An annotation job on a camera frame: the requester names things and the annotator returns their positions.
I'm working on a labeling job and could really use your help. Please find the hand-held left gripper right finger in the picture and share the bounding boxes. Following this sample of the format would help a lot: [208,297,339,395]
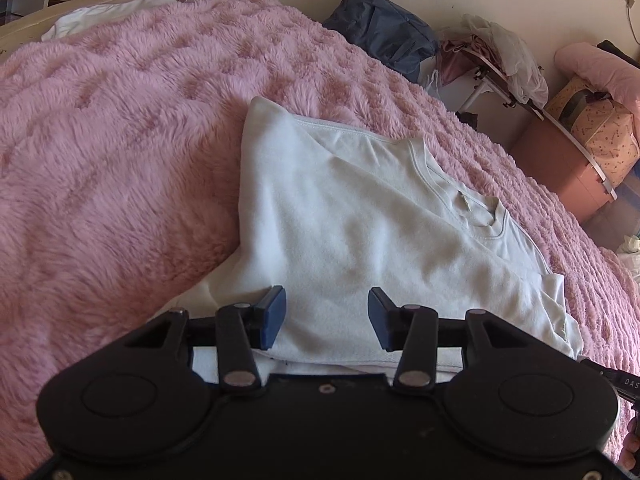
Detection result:
[367,287,533,395]

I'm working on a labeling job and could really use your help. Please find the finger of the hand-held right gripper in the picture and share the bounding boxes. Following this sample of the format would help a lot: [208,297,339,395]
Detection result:
[579,355,617,378]

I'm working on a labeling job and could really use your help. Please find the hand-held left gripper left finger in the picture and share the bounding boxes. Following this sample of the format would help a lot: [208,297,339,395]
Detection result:
[122,285,287,395]

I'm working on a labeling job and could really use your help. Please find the white printed t-shirt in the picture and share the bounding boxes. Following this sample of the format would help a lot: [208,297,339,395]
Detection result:
[150,95,586,376]

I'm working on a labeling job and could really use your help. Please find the pile of clothes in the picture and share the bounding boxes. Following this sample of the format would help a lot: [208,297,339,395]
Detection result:
[460,12,551,109]

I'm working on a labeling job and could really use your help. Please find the person's right hand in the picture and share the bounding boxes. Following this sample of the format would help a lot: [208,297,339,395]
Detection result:
[619,405,640,473]

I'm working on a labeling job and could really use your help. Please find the crumpled white bag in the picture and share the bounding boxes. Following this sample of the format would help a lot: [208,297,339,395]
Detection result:
[616,232,640,283]

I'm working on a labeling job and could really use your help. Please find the brown cardboard box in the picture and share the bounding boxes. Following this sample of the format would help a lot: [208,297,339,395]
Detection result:
[509,114,617,223]

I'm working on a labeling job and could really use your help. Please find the pink fluffy blanket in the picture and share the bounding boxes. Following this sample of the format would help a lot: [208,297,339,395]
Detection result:
[0,0,640,461]

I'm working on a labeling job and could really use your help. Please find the patterned beige storage bag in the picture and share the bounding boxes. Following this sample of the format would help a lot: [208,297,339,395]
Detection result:
[544,77,640,187]

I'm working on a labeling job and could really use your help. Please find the pink cloth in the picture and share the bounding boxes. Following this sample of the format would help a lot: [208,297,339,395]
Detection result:
[436,35,493,87]

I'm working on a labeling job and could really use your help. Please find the dark blue bag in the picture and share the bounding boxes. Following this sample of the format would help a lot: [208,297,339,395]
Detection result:
[322,0,442,83]

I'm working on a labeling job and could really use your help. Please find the pink rolled pillow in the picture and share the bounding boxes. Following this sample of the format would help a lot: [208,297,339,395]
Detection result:
[555,42,640,107]

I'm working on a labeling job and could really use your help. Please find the dark cloth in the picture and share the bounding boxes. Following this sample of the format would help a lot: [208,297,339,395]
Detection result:
[596,39,640,70]

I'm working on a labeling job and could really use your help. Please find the white pillow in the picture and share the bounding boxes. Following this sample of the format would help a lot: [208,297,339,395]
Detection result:
[41,0,177,42]

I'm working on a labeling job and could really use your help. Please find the beige mattress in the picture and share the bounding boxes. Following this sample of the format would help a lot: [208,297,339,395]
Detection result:
[0,0,151,58]

